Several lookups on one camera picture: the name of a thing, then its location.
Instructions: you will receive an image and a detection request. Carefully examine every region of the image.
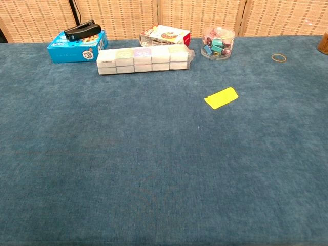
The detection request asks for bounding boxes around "small yellow object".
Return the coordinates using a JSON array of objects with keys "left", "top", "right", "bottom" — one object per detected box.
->
[{"left": 204, "top": 87, "right": 239, "bottom": 111}]

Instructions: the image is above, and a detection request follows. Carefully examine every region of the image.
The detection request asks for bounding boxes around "blue table cloth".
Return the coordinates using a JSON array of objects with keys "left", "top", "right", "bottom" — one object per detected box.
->
[{"left": 0, "top": 35, "right": 328, "bottom": 246}]

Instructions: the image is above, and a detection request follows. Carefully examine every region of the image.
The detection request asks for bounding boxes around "wrapped tissue packet bundle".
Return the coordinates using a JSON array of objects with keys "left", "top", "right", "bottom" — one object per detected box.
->
[{"left": 96, "top": 45, "right": 196, "bottom": 76}]

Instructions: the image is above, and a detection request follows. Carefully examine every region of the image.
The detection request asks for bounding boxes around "red white snack box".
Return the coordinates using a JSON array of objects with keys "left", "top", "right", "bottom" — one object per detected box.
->
[{"left": 138, "top": 24, "right": 192, "bottom": 47}]

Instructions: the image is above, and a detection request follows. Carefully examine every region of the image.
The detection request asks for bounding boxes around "clear jar of binder clips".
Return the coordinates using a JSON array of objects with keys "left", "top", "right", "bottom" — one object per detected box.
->
[{"left": 200, "top": 26, "right": 236, "bottom": 61}]

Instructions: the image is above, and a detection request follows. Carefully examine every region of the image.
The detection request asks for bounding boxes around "bamboo folding screen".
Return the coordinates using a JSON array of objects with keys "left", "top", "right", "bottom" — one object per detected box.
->
[{"left": 0, "top": 0, "right": 328, "bottom": 43}]

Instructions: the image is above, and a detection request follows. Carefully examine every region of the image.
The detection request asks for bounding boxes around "blue cookie box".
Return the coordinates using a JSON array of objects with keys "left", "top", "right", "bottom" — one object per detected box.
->
[{"left": 47, "top": 30, "right": 109, "bottom": 64}]

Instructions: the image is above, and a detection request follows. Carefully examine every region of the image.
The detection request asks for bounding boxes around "black stapler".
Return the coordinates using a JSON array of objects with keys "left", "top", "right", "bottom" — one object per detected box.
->
[{"left": 63, "top": 20, "right": 103, "bottom": 41}]

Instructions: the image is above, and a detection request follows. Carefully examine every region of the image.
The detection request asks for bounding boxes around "tan rubber band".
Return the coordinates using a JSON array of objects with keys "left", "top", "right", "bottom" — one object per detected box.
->
[{"left": 271, "top": 53, "right": 288, "bottom": 63}]

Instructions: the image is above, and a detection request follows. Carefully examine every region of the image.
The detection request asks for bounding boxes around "black tripod stand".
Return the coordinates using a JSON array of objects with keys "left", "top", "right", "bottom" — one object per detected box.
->
[{"left": 68, "top": 0, "right": 80, "bottom": 26}]

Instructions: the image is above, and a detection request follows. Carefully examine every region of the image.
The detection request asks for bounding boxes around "brown labelled jar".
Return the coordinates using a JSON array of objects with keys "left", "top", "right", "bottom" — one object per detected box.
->
[{"left": 317, "top": 35, "right": 328, "bottom": 55}]

